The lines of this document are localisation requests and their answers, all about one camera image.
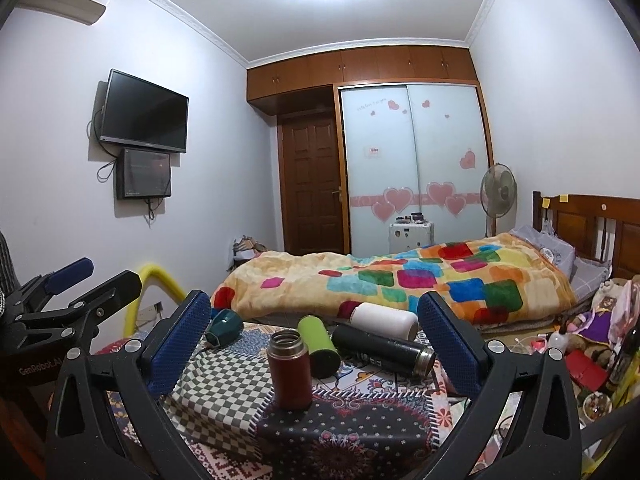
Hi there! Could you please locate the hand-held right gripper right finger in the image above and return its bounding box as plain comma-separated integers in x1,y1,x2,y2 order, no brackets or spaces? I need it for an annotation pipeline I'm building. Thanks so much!
415,290,584,480

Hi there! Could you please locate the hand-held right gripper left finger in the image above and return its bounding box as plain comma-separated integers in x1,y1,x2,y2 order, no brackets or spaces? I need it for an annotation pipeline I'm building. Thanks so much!
44,289,221,480

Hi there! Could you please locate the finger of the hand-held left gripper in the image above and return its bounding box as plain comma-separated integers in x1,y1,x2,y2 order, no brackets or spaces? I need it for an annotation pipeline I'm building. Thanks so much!
9,257,96,322
15,269,144,357

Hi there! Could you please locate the dark green cup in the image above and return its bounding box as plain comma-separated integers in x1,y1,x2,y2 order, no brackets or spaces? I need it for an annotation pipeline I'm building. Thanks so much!
203,309,245,347

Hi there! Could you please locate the black thermos cup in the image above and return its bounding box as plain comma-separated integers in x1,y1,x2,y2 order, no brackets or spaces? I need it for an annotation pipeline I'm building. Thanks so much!
331,324,437,378

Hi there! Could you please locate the white cup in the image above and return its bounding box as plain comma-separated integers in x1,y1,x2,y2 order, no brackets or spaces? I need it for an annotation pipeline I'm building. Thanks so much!
349,302,420,342

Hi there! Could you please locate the red thermos cup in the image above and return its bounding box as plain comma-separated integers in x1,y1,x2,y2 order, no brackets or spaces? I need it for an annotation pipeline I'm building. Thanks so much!
266,330,315,411

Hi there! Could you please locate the yellow foam tube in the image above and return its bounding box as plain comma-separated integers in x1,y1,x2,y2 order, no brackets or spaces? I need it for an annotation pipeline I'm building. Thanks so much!
124,262,189,334

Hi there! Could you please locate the grey checkered cloth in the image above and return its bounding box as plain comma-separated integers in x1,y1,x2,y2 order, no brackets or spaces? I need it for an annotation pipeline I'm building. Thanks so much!
164,339,282,457

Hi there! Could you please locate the colourful patchwork blanket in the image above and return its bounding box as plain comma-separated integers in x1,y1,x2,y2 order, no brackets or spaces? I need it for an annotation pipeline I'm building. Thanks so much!
210,241,577,327

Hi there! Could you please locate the white plastic bottle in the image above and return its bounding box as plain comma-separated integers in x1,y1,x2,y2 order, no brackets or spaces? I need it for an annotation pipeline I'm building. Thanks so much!
547,332,569,362

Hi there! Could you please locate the small white cabinet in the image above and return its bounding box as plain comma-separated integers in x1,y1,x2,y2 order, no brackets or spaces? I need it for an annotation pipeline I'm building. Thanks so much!
388,222,435,252

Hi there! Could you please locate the pile of clothes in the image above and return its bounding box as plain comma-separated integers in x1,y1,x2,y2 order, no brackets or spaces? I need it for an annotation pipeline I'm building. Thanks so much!
231,234,272,262

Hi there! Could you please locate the patterned table mat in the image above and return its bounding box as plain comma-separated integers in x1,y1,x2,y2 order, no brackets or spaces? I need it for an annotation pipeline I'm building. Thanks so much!
95,317,503,480

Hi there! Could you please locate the grey pillow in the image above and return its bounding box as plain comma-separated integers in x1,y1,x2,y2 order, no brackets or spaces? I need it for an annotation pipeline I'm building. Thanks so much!
507,224,579,277

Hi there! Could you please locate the red box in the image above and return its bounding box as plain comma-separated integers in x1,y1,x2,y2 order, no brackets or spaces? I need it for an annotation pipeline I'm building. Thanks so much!
564,349,622,397

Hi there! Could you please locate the stuffed doll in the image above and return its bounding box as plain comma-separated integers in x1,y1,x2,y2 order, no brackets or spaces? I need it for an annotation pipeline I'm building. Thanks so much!
564,297,628,362

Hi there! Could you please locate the small bowl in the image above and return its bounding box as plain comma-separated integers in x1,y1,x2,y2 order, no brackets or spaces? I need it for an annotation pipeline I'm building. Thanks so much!
581,392,614,422

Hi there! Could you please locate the standing fan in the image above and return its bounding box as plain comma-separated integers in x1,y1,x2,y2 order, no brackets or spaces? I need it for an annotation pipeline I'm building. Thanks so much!
479,162,519,239

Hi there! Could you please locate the dark glass bottle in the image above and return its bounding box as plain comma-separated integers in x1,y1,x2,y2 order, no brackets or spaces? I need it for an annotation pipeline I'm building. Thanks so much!
606,319,640,397

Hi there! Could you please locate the wooden bed headboard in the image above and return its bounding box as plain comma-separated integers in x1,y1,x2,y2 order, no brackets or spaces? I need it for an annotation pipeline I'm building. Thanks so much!
532,190,640,282

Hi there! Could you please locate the pink bag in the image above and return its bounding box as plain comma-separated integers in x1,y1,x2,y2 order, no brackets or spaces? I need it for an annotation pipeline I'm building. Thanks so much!
606,274,640,332

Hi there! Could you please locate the wooden wardrobe with sliding doors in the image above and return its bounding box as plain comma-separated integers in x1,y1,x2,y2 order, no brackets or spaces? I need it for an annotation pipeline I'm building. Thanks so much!
246,44,497,257

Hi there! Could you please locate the brown wooden door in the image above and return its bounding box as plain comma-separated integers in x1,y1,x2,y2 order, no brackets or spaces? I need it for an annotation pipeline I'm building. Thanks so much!
277,112,347,257

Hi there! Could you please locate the small wall monitor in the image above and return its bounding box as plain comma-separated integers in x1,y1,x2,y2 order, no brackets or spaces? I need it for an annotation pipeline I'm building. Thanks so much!
116,147,173,200

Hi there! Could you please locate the black television cable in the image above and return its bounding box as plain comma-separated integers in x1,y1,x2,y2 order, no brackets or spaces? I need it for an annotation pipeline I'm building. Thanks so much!
88,108,120,182

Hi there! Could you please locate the wall-mounted television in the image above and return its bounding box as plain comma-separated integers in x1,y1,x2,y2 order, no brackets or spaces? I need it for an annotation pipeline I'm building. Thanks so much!
99,68,190,154

